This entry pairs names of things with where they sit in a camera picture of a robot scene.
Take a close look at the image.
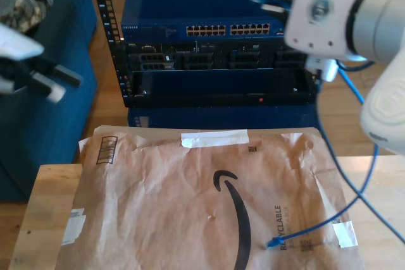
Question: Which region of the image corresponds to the blue network cable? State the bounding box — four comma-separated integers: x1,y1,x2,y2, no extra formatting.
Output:
249,0,380,250

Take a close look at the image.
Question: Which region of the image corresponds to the camouflage cloth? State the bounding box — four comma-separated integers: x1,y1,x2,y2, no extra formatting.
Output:
0,0,54,37

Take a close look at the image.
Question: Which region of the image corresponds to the blue sofa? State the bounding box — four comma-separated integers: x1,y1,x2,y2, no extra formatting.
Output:
0,0,98,203

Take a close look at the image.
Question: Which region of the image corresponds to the black rack server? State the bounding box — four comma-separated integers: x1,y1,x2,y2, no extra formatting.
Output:
125,39,309,71

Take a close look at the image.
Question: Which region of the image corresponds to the brown paper mailer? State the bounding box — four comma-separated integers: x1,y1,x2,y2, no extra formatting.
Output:
59,125,365,270

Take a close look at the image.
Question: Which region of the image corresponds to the black rack frame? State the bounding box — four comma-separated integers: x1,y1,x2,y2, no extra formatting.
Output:
87,0,322,109

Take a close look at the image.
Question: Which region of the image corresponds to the blue network switch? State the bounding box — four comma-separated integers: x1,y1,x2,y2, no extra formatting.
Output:
121,0,304,42

